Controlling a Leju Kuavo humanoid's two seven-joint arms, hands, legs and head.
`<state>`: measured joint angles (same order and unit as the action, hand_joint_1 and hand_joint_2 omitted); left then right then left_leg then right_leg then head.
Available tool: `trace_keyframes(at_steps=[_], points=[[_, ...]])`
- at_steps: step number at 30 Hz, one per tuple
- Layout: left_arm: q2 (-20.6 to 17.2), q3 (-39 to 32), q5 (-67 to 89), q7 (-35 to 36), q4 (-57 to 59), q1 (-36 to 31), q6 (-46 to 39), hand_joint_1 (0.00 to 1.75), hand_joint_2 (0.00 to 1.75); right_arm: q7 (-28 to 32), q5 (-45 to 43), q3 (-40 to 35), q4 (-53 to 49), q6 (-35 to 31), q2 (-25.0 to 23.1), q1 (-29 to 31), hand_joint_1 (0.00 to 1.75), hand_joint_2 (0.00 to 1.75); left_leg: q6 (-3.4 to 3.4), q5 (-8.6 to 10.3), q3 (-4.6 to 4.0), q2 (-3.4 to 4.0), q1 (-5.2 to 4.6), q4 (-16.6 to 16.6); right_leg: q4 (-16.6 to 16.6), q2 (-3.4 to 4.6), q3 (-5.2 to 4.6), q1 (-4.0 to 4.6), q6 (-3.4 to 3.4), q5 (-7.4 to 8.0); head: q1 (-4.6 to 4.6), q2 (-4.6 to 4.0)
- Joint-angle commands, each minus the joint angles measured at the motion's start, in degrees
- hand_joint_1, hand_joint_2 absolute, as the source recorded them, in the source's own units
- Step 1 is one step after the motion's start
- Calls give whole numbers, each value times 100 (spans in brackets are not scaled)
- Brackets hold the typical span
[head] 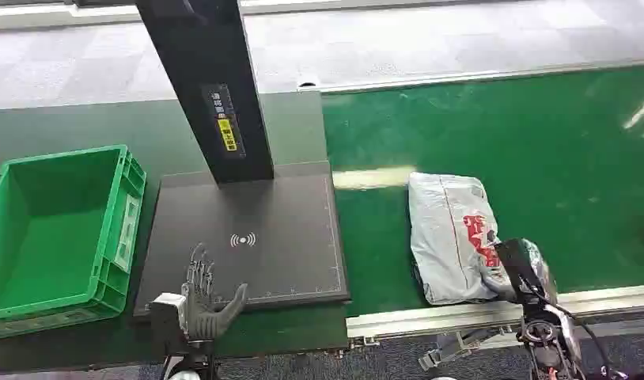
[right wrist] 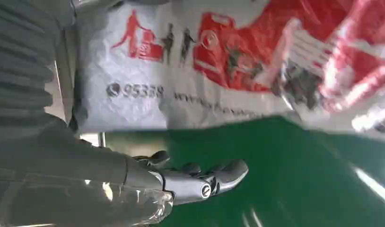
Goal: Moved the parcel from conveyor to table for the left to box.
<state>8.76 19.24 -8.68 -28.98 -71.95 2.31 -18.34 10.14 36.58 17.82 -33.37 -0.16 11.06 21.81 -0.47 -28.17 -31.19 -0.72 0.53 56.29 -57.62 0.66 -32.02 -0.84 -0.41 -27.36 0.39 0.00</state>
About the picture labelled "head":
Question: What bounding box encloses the green conveyor belt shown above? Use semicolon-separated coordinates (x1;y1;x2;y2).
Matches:
321;65;644;317

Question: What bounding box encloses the silver conveyor side rail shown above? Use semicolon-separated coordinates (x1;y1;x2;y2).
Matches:
347;284;644;340
297;58;644;95

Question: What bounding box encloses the black scanner base plate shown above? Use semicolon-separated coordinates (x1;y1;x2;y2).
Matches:
132;161;351;319

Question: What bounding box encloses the white label on crate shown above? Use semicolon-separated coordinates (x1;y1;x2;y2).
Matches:
114;193;142;273

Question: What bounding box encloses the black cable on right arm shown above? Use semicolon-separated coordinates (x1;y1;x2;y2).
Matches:
520;276;628;380

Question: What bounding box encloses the yellow and black post label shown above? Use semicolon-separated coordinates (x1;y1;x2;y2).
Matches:
202;83;247;160

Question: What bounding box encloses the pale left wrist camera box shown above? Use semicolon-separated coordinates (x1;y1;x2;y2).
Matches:
149;293;190;343

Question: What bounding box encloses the grey plastic parcel bag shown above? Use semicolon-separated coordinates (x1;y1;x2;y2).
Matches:
407;171;518;307

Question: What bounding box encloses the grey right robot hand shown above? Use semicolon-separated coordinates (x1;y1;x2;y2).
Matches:
481;237;558;306

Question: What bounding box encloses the grey metal conveyor bracket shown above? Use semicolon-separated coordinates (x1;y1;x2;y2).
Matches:
418;328;513;372

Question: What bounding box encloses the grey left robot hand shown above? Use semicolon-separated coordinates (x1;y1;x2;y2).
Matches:
180;241;249;343

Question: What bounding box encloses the black scanner post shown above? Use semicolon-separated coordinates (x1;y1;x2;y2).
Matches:
134;0;276;185

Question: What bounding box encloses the green plastic crate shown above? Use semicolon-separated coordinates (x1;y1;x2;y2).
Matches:
0;145;147;341

